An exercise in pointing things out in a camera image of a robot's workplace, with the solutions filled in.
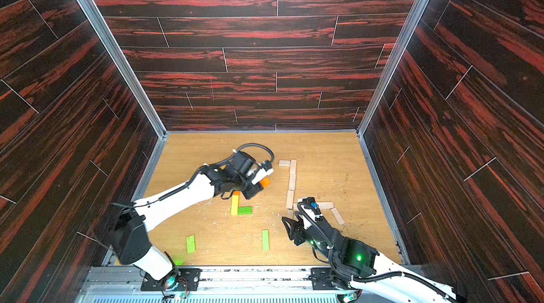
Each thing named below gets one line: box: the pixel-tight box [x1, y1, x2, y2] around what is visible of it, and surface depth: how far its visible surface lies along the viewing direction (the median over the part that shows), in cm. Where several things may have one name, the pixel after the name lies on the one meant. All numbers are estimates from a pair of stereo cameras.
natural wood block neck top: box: [289, 159, 297, 175], surface depth 106 cm
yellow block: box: [230, 194, 239, 216], surface depth 92 cm
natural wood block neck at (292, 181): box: [289, 173, 297, 191], surface depth 101 cm
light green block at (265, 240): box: [262, 229, 270, 251], surface depth 84 cm
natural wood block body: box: [286, 189, 294, 209], surface depth 95 cm
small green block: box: [237, 206, 253, 215], surface depth 93 cm
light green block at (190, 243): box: [186, 235, 197, 254], surface depth 83 cm
